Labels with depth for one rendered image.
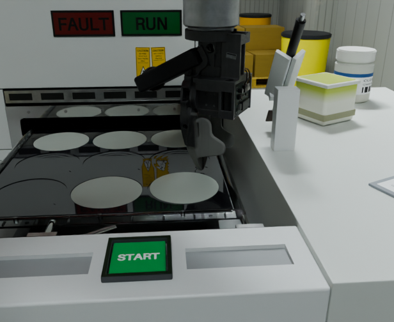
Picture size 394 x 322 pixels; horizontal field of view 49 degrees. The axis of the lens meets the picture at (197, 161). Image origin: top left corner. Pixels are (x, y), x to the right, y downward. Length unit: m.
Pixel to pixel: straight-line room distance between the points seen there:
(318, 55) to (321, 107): 3.43
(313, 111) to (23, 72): 0.57
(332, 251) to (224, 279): 0.10
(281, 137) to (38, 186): 0.36
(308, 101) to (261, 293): 0.43
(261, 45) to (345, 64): 4.63
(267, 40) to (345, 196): 5.03
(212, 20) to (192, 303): 0.36
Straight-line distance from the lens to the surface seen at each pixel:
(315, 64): 4.13
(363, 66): 0.85
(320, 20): 4.87
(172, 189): 0.63
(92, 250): 0.40
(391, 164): 0.60
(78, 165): 0.73
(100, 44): 0.90
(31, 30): 0.93
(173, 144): 0.80
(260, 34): 5.44
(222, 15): 0.58
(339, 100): 0.72
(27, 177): 0.71
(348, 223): 0.44
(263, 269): 0.37
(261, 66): 5.14
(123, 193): 0.63
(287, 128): 0.59
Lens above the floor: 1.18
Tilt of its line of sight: 23 degrees down
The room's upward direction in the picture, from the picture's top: straight up
